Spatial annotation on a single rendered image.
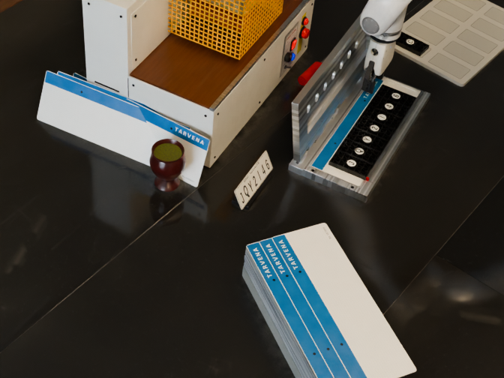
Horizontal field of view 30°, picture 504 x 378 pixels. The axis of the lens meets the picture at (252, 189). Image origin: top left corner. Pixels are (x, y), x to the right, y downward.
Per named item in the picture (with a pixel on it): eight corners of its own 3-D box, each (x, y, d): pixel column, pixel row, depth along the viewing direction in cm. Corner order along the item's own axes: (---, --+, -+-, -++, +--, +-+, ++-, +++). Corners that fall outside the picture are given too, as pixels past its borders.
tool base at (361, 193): (365, 202, 224) (367, 192, 221) (287, 169, 230) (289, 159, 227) (429, 100, 252) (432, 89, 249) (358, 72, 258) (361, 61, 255)
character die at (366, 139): (380, 156, 233) (381, 152, 232) (344, 141, 235) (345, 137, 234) (388, 144, 236) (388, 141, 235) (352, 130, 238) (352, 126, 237)
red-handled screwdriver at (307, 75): (304, 88, 251) (306, 79, 249) (296, 83, 252) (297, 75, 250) (339, 55, 262) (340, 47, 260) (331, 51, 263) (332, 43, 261)
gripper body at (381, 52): (390, 45, 233) (382, 80, 241) (405, 25, 240) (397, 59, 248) (363, 35, 235) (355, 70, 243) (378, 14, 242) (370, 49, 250)
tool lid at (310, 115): (298, 104, 214) (291, 102, 215) (300, 166, 227) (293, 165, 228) (372, 8, 242) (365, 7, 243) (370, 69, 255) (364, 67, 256)
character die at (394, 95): (409, 111, 245) (409, 107, 244) (374, 97, 248) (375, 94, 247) (415, 100, 248) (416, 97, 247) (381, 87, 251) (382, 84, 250)
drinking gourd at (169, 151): (182, 198, 220) (184, 165, 212) (146, 193, 220) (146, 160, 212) (187, 172, 226) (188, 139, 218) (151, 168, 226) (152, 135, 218)
